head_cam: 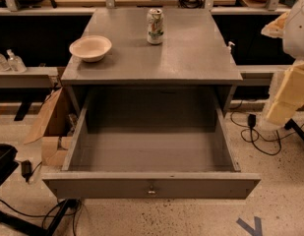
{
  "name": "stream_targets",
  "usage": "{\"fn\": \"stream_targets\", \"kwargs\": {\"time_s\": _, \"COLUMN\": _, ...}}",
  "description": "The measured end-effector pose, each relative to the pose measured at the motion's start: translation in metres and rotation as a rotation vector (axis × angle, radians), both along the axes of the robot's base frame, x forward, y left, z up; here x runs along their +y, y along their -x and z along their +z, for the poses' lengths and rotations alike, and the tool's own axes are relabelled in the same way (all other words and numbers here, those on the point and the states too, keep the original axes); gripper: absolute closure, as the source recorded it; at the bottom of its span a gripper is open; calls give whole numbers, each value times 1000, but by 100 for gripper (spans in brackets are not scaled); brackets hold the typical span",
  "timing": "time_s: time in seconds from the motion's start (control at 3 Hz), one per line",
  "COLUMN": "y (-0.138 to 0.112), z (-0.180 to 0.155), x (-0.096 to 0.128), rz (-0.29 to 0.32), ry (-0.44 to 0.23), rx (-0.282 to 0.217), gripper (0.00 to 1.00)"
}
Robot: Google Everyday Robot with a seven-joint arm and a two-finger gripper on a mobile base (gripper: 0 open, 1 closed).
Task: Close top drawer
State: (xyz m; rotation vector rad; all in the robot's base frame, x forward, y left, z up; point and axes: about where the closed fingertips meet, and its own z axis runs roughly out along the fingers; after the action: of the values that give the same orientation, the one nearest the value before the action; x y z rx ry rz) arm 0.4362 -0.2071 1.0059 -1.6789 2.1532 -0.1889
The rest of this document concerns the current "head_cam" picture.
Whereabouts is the grey top drawer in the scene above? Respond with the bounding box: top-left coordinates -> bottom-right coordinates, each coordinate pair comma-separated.
42,94 -> 261,199

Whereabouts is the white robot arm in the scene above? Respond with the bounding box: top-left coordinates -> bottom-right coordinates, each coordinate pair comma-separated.
259,0 -> 304,131

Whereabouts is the black stand leg right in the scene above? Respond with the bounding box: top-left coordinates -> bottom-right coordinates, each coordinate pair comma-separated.
284,119 -> 304,142

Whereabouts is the black power adapter right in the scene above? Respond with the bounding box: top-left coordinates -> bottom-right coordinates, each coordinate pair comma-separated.
247,114 -> 256,129

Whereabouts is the black power adapter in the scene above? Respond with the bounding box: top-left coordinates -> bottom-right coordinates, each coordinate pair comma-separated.
247,114 -> 256,129
21,160 -> 32,181

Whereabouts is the white pump dispenser bottle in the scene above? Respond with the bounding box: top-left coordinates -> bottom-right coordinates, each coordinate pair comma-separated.
227,41 -> 235,55

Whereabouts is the grey wooden cabinet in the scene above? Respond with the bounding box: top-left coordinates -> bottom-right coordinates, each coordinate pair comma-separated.
62,7 -> 242,110

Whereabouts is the blue tape floor marker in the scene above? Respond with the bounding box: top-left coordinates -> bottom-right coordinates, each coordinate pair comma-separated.
236,216 -> 263,236

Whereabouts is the white green soda can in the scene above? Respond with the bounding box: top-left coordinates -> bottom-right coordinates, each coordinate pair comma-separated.
147,8 -> 163,44

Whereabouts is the white paper bowl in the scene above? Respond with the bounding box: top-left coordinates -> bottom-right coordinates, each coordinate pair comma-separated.
69,35 -> 112,63

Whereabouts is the brown cardboard box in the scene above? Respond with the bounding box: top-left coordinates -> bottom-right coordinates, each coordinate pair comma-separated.
24,88 -> 73,166

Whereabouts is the black power adapter left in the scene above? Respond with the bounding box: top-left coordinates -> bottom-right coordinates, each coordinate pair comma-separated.
21,160 -> 32,181

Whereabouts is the clear plastic bottle right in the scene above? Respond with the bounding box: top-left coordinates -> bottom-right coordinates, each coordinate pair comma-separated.
7,49 -> 27,73

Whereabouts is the clear plastic bottle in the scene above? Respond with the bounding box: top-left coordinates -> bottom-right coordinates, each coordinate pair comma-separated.
0,53 -> 10,72
7,49 -> 27,73

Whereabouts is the clear plastic bottle left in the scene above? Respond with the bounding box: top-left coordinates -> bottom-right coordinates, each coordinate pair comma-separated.
0,53 -> 10,72

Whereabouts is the black stand base left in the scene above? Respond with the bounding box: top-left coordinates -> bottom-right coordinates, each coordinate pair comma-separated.
0,144 -> 79,236

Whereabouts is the black floor cable left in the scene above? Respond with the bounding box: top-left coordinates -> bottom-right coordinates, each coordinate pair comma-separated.
0,194 -> 83,236

